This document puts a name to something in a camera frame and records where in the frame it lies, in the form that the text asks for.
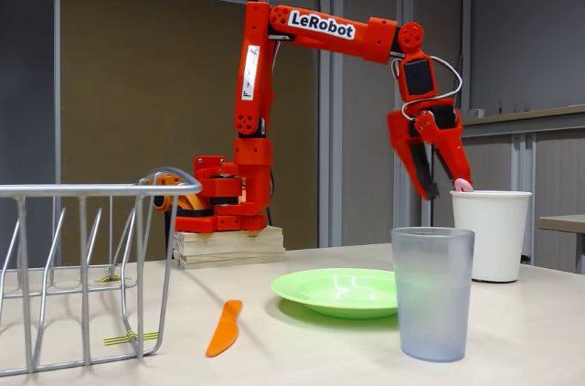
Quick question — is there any white paper cup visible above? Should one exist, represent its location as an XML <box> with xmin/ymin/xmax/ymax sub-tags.
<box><xmin>449</xmin><ymin>189</ymin><xmax>534</xmax><ymax>284</ymax></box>

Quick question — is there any grey cabinet with wooden top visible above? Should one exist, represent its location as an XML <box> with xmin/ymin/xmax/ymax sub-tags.
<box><xmin>459</xmin><ymin>104</ymin><xmax>585</xmax><ymax>275</ymax></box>

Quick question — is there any black base cable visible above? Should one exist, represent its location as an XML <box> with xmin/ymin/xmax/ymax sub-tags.
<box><xmin>264</xmin><ymin>166</ymin><xmax>277</xmax><ymax>228</ymax></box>

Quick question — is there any orange plastic knife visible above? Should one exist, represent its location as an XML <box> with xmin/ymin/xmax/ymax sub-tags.
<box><xmin>204</xmin><ymin>299</ymin><xmax>244</xmax><ymax>359</ymax></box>

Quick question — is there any light orange clamp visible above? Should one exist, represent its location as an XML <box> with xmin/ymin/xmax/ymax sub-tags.
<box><xmin>139</xmin><ymin>173</ymin><xmax>207</xmax><ymax>222</ymax></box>

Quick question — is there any wooden base block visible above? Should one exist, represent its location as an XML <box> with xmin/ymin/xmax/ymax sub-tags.
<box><xmin>172</xmin><ymin>226</ymin><xmax>287</xmax><ymax>271</ymax></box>

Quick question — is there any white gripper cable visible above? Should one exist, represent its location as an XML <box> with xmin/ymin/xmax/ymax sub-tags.
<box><xmin>400</xmin><ymin>54</ymin><xmax>463</xmax><ymax>121</ymax></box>

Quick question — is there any translucent grey plastic cup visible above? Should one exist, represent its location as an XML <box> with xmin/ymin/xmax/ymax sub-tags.
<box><xmin>390</xmin><ymin>226</ymin><xmax>476</xmax><ymax>363</ymax></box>

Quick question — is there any brown partition board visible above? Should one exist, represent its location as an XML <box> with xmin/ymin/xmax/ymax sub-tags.
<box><xmin>53</xmin><ymin>0</ymin><xmax>317</xmax><ymax>263</ymax></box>

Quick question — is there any beige side table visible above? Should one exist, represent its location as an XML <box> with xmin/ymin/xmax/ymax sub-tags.
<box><xmin>537</xmin><ymin>214</ymin><xmax>585</xmax><ymax>275</ymax></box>

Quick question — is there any green plastic plate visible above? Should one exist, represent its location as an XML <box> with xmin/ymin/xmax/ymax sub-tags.
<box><xmin>269</xmin><ymin>268</ymin><xmax>399</xmax><ymax>319</ymax></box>

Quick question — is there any metal wire dish rack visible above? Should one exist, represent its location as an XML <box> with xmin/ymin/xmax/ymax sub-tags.
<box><xmin>0</xmin><ymin>166</ymin><xmax>203</xmax><ymax>378</ymax></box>

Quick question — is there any yellow black striped tape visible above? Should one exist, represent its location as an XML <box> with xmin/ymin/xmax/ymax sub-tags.
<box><xmin>103</xmin><ymin>331</ymin><xmax>160</xmax><ymax>347</ymax></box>
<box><xmin>94</xmin><ymin>273</ymin><xmax>133</xmax><ymax>286</ymax></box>

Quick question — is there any grey leaning rod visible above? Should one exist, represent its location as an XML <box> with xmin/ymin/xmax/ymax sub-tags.
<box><xmin>454</xmin><ymin>54</ymin><xmax>465</xmax><ymax>111</ymax></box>

